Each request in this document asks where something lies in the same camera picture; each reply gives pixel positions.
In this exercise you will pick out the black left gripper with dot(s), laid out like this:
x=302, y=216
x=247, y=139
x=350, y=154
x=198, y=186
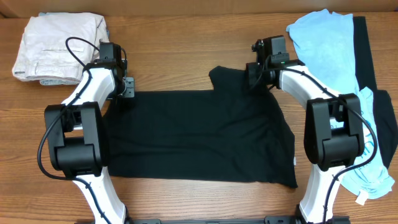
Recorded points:
x=129, y=87

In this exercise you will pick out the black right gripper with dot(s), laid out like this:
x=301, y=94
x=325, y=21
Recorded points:
x=253, y=78

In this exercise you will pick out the black t-shirt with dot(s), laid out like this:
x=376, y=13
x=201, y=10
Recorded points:
x=224, y=134

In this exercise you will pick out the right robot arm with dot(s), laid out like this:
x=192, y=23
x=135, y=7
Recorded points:
x=333, y=134

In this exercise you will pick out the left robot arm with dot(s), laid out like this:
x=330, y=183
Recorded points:
x=77, y=138

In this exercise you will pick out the light blue printed t-shirt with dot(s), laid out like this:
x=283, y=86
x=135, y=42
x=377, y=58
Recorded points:
x=324, y=42

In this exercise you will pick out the folded beige pants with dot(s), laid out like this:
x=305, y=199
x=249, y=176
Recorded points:
x=28, y=53

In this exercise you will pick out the black garment under pile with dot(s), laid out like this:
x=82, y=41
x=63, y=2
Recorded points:
x=385, y=119

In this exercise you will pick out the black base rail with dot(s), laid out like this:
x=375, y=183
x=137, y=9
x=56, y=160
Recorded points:
x=214, y=221

